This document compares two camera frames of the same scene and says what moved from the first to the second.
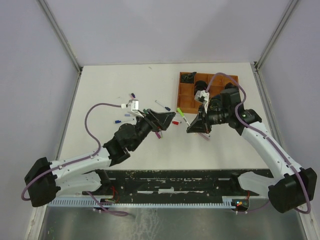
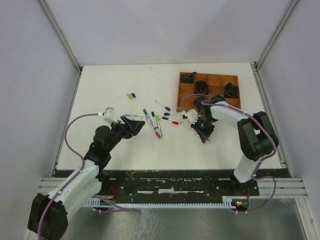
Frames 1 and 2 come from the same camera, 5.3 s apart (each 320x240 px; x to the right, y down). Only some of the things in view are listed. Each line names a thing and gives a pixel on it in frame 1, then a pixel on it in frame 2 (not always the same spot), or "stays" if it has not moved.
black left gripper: (158, 122) → (136, 125)
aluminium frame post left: (60, 33) stays
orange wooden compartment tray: (186, 101) stays
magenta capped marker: (158, 135) stays
